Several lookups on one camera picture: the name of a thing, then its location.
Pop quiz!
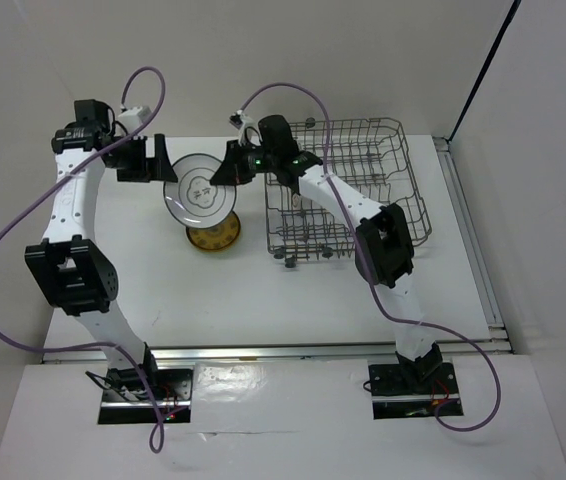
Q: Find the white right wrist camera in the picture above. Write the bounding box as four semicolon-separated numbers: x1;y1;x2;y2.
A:
229;109;261;146

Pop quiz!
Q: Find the black corner strip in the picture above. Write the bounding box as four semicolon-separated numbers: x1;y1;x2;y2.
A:
445;0;522;143

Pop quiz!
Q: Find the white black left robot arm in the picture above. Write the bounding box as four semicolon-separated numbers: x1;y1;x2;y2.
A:
24;100;178;399

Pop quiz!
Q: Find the aluminium rail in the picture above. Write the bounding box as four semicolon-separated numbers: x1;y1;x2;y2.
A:
433;137;514;354
42;343;467;364

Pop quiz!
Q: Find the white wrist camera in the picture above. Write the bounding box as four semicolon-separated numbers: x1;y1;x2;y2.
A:
229;109;261;146
116;105;152;133

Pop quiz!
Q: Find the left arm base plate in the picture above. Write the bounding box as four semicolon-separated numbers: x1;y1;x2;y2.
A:
86;367;194;425

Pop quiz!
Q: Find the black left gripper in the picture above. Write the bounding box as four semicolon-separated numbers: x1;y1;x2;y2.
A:
106;133;178;183

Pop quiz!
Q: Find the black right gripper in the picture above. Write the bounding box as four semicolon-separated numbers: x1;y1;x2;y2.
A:
211;138;279;185

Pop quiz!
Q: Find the brown patterned plate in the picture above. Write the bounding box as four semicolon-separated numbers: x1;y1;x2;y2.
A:
185;212;242;253

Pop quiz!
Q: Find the grey wire dish rack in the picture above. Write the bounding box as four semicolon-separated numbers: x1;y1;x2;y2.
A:
264;117;432;267

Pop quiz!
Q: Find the aluminium right side rail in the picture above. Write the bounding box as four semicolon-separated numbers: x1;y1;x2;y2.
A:
433;137;514;354

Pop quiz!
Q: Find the aluminium front rail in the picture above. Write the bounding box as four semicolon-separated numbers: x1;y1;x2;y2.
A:
42;343;467;364

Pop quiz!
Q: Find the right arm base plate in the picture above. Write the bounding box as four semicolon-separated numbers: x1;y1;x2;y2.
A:
363;362;464;420

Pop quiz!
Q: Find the white plate teal rim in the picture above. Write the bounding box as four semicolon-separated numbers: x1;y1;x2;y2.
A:
163;153;237;229
291;193;302;209

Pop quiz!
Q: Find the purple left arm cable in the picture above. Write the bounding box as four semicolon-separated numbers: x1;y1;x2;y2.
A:
0;66;167;454

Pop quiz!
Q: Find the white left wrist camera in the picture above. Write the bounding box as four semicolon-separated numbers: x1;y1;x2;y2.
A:
116;105;152;133

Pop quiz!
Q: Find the white plate teal rim front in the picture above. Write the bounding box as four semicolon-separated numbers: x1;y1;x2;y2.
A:
291;193;302;209

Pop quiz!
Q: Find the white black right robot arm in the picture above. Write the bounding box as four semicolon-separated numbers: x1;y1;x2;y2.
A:
211;111;443;392

